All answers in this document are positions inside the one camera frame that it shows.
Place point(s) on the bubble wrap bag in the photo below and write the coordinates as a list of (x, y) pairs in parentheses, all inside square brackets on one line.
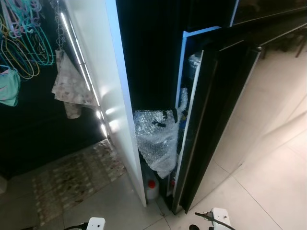
[(156, 139)]

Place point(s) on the black fridge door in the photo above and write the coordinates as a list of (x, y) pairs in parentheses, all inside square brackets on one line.
[(211, 120)]

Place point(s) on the clear plastic bag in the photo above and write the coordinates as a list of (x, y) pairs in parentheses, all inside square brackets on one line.
[(194, 62)]

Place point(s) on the white bottle red cap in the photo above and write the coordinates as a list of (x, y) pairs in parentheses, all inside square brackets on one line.
[(151, 189)]

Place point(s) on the patterned hanging cloth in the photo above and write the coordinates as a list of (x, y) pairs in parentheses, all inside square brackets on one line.
[(72, 86)]

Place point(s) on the teal garment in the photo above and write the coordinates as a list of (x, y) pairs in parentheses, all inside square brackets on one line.
[(8, 86)]

